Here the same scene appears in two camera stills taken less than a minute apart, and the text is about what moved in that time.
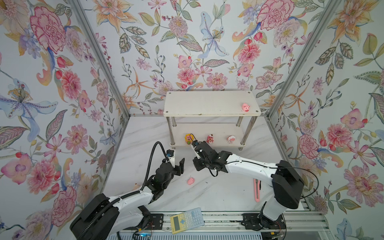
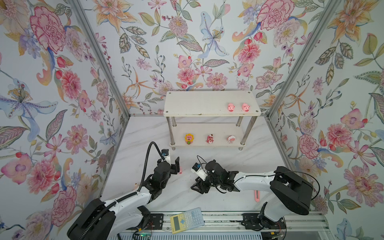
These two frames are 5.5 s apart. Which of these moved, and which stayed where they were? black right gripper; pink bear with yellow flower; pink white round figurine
Moved: black right gripper
Stayed: pink white round figurine; pink bear with yellow flower
